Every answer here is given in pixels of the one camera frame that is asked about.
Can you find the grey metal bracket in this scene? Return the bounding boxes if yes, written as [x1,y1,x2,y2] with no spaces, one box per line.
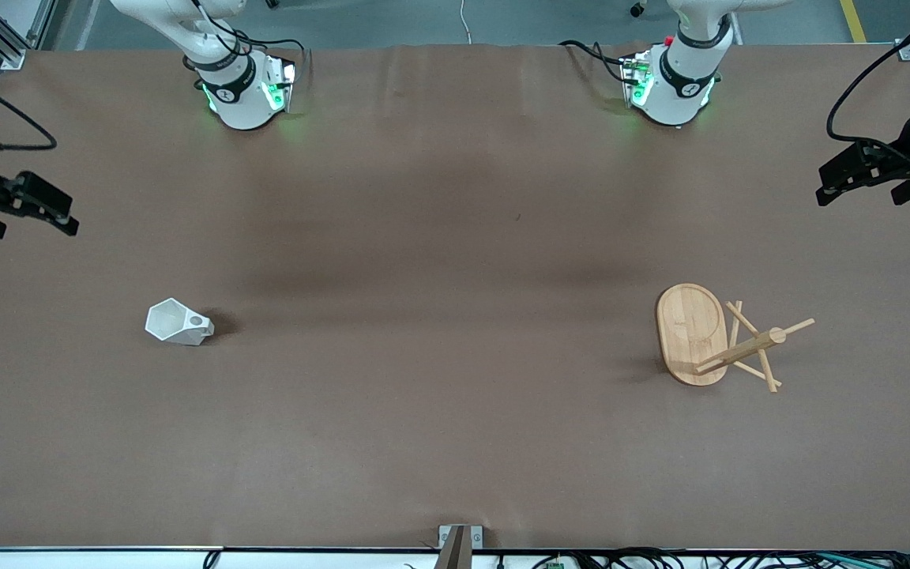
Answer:
[437,524,484,551]

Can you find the wooden cup rack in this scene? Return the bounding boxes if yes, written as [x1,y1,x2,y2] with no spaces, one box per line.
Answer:
[655,283,816,394]

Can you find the black left arm base cables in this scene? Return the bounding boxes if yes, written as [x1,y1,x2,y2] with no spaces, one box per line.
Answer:
[560,38,631,81]

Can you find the brown table cover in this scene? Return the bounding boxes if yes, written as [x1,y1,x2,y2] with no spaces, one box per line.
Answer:
[0,43,910,552]

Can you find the black arm base cables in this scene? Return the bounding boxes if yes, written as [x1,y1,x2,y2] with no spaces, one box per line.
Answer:
[560,38,631,81]
[185,0,308,58]

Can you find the white faceted cup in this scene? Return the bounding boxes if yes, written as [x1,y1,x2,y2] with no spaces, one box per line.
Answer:
[145,297,216,348]

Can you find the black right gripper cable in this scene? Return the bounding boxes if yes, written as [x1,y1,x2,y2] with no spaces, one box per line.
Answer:
[0,62,58,153]

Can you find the brown camera post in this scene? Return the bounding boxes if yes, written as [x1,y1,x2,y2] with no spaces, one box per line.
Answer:
[432,526,474,569]

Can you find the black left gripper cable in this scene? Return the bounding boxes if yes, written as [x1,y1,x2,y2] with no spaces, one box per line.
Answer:
[825,0,910,171]

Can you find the aluminium frame extrusion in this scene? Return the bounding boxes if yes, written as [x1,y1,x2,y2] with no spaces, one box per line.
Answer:
[0,0,58,72]

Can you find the black right arm base cables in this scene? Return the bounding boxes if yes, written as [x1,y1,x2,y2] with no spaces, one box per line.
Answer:
[185,0,308,58]

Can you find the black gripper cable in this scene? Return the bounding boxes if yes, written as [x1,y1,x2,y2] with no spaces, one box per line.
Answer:
[0,62,58,153]
[825,0,910,171]

